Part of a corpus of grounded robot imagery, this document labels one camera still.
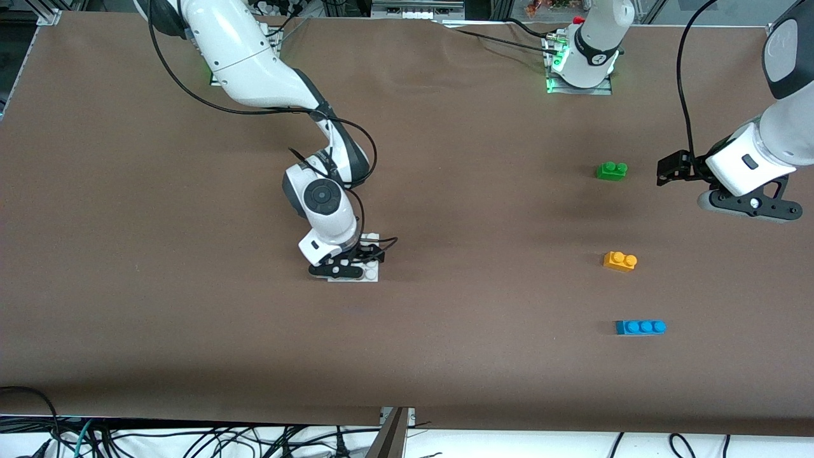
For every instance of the silver metal bracket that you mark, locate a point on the silver metal bracket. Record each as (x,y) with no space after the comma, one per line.
(411,416)

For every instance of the blue three-stud block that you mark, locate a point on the blue three-stud block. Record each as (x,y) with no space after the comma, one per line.
(639,328)

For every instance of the yellow two-stud block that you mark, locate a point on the yellow two-stud block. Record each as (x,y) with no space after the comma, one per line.
(618,263)

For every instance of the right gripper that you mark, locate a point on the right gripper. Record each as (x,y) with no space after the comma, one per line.
(367,252)

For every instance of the brown table cover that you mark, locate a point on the brown table cover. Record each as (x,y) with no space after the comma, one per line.
(445,356)

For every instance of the aluminium frame corner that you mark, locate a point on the aluminium frame corner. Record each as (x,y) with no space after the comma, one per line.
(49,14)

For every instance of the white studded base plate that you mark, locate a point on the white studded base plate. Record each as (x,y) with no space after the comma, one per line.
(371,275)

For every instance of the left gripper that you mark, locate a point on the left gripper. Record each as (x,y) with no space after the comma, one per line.
(691,168)

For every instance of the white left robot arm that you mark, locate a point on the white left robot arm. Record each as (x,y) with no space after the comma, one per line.
(785,127)

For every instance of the silver metal rail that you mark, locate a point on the silver metal rail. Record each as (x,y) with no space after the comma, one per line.
(413,11)

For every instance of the green two-stud block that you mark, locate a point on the green two-stud block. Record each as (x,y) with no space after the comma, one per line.
(610,172)

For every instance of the dark metal profile leg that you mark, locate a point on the dark metal profile leg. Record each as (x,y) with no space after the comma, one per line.
(388,442)

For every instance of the colourful background object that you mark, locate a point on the colourful background object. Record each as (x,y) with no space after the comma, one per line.
(547,5)

